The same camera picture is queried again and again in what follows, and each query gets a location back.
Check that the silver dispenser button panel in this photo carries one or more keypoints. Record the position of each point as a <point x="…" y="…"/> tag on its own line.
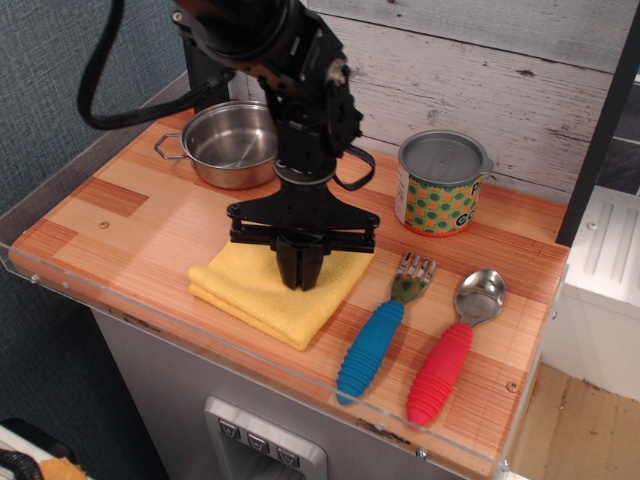
<point x="249" y="447"/>

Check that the small steel pot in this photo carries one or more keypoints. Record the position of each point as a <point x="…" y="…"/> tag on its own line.
<point x="231" y="145"/>

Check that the blue handled fork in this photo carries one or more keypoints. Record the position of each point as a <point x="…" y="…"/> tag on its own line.
<point x="367" y="352"/>

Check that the black vertical post right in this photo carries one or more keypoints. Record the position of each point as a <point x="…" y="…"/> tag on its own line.
<point x="603" y="134"/>

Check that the white toy sink unit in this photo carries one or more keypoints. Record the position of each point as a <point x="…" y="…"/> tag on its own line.
<point x="593" y="332"/>

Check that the red handled spoon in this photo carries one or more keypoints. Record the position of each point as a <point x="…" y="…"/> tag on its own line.
<point x="479" y="299"/>

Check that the grey toy fridge cabinet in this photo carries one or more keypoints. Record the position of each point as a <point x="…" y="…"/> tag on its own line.
<point x="171" y="369"/>

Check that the patterned can with grey lid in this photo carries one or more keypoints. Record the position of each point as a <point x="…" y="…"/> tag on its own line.
<point x="439" y="179"/>

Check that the yellow cloth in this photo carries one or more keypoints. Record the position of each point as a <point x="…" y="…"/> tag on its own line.
<point x="244" y="281"/>

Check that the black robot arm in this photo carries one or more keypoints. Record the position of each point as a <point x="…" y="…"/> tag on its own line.
<point x="301" y="67"/>

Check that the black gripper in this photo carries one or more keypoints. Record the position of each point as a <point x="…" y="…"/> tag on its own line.
<point x="303" y="213"/>

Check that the clear acrylic table guard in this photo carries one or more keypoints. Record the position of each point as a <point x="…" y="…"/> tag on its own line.
<point x="120" y="228"/>

